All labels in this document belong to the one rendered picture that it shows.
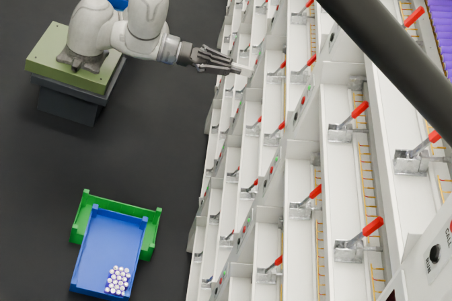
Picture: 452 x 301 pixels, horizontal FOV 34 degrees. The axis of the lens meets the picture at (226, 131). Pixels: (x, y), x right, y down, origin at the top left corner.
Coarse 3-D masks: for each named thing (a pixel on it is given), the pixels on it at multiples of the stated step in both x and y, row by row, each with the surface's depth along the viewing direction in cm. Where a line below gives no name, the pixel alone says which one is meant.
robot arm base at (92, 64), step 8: (64, 48) 305; (56, 56) 300; (64, 56) 301; (72, 56) 300; (80, 56) 299; (88, 56) 300; (96, 56) 302; (104, 56) 310; (72, 64) 301; (80, 64) 298; (88, 64) 301; (96, 64) 303; (96, 72) 301
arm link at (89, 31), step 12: (84, 0) 291; (96, 0) 293; (84, 12) 289; (96, 12) 289; (108, 12) 292; (72, 24) 294; (84, 24) 290; (96, 24) 290; (108, 24) 293; (72, 36) 296; (84, 36) 293; (96, 36) 294; (108, 36) 295; (72, 48) 298; (84, 48) 296; (96, 48) 298; (108, 48) 301
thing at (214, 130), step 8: (216, 104) 322; (216, 112) 321; (216, 120) 317; (216, 128) 309; (216, 136) 308; (208, 144) 304; (216, 144) 304; (208, 152) 301; (208, 160) 297; (208, 168) 293; (208, 176) 289; (200, 200) 274
